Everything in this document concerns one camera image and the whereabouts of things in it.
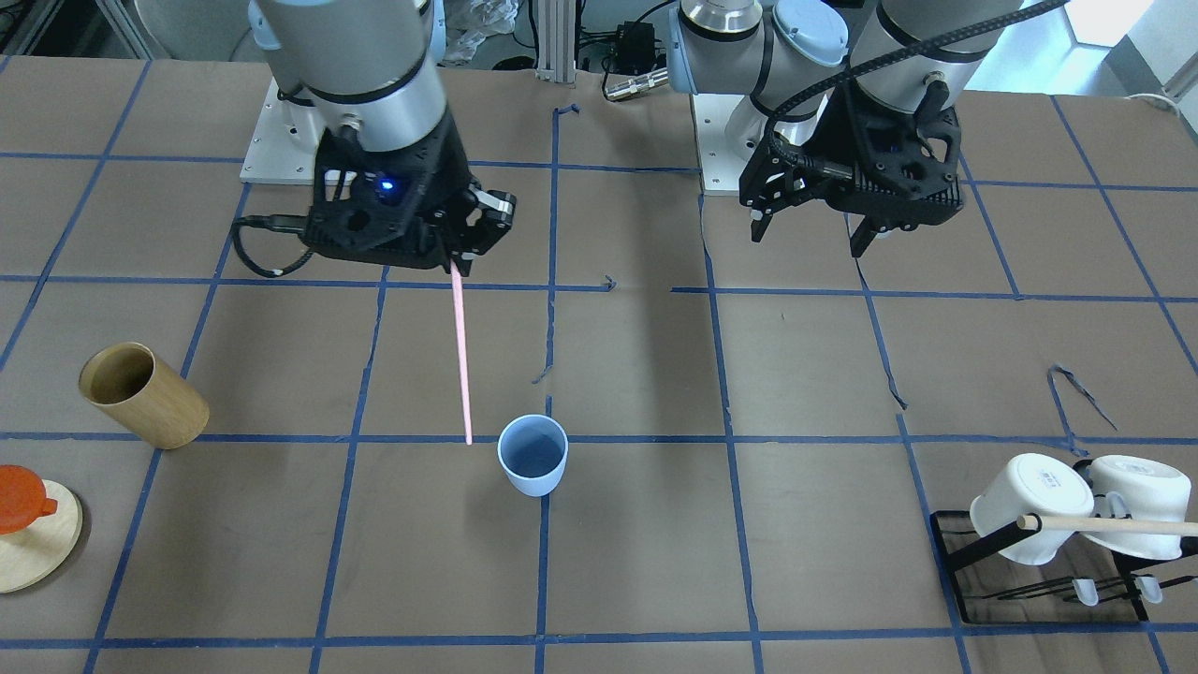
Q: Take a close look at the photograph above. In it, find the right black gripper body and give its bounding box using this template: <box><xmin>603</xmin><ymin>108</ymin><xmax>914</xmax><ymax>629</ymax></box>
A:
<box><xmin>300</xmin><ymin>111</ymin><xmax>476</xmax><ymax>274</ymax></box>

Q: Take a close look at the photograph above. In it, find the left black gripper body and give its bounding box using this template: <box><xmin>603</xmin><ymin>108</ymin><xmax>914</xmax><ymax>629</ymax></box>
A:
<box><xmin>739</xmin><ymin>80</ymin><xmax>964</xmax><ymax>230</ymax></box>

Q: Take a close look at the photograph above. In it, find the pink chopstick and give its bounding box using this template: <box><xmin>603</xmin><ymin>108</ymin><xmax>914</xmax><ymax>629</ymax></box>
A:
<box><xmin>449</xmin><ymin>261</ymin><xmax>474</xmax><ymax>447</ymax></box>

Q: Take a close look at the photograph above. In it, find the light blue cup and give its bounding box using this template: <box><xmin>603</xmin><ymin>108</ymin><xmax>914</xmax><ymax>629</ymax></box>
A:
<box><xmin>497</xmin><ymin>414</ymin><xmax>569</xmax><ymax>498</ymax></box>

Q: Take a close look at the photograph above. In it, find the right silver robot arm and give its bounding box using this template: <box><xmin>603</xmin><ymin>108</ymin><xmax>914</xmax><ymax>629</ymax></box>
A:
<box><xmin>230</xmin><ymin>1</ymin><xmax>518</xmax><ymax>278</ymax></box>

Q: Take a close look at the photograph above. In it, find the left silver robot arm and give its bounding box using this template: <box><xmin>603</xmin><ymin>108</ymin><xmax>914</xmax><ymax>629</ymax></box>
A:
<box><xmin>667</xmin><ymin>1</ymin><xmax>1021</xmax><ymax>256</ymax></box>

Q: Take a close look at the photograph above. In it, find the white mug near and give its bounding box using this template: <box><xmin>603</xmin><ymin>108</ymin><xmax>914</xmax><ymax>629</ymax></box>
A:
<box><xmin>970</xmin><ymin>453</ymin><xmax>1095</xmax><ymax>536</ymax></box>

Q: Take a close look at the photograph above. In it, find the white mug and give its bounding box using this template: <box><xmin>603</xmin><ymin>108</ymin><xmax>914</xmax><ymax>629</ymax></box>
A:
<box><xmin>970</xmin><ymin>453</ymin><xmax>1095</xmax><ymax>536</ymax></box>
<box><xmin>1083</xmin><ymin>455</ymin><xmax>1192</xmax><ymax>561</ymax></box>

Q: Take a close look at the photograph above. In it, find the bamboo cylinder holder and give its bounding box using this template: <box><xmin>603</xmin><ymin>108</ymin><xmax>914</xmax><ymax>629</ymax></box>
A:
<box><xmin>78</xmin><ymin>342</ymin><xmax>210</xmax><ymax>449</ymax></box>

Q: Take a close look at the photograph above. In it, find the wooden rack rod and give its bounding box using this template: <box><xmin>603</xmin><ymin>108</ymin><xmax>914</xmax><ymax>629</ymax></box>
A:
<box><xmin>1015</xmin><ymin>514</ymin><xmax>1198</xmax><ymax>538</ymax></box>

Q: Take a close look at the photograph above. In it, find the white mug far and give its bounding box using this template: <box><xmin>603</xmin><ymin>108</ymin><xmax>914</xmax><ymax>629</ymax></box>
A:
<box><xmin>1083</xmin><ymin>455</ymin><xmax>1192</xmax><ymax>561</ymax></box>

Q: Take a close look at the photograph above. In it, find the orange mug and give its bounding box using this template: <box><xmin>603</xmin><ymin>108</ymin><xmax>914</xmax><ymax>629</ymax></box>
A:
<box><xmin>1</xmin><ymin>464</ymin><xmax>58</xmax><ymax>535</ymax></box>

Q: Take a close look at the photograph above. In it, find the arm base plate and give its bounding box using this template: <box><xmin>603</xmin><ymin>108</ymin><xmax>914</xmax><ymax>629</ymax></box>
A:
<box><xmin>692</xmin><ymin>95</ymin><xmax>766</xmax><ymax>198</ymax></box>
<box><xmin>240</xmin><ymin>81</ymin><xmax>325</xmax><ymax>186</ymax></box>

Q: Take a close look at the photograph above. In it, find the aluminium frame post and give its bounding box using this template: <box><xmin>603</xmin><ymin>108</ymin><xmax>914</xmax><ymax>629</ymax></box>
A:
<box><xmin>533</xmin><ymin>0</ymin><xmax>577</xmax><ymax>89</ymax></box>

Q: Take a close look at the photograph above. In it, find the black wire mug rack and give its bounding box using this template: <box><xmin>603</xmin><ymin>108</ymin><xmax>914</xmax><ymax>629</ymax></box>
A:
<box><xmin>928</xmin><ymin>456</ymin><xmax>1194</xmax><ymax>624</ymax></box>

